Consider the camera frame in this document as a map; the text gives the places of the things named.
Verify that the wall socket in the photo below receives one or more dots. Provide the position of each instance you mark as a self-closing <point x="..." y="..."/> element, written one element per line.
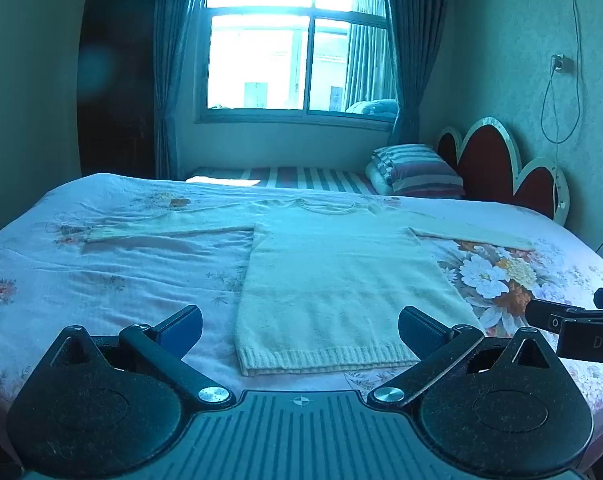
<point x="561" y="63"/>

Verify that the striped mattress sheet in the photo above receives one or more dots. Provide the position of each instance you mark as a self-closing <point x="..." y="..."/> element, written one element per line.
<point x="306" y="177"/>

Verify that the dark wooden wardrobe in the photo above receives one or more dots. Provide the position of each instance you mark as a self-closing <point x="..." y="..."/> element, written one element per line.
<point x="116" y="85"/>

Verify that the striped pillow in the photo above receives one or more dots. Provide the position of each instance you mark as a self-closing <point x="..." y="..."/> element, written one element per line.
<point x="421" y="170"/>

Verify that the bed with floral sheet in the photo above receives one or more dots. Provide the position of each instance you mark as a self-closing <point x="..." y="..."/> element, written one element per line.
<point x="131" y="275"/>

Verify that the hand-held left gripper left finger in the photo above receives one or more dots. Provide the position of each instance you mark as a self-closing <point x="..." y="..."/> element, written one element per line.
<point x="181" y="329"/>

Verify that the cream knitted sweater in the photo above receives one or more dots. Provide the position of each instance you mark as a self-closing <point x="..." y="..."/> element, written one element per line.
<point x="331" y="285"/>

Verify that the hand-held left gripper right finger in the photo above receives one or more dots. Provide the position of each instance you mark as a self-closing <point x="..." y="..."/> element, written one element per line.
<point x="420" y="331"/>

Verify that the window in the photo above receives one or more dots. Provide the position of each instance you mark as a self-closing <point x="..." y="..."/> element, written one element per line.
<point x="256" y="60"/>

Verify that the red scalloped headboard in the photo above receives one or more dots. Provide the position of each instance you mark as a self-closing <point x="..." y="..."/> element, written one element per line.
<point x="486" y="160"/>

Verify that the blue quilt on windowsill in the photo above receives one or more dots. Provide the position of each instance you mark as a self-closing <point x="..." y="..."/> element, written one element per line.
<point x="374" y="107"/>

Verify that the folded white quilt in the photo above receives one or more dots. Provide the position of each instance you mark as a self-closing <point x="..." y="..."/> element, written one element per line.
<point x="381" y="175"/>

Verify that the blue curtain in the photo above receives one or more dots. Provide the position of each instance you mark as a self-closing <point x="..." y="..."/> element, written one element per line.
<point x="174" y="60"/>
<point x="414" y="60"/>

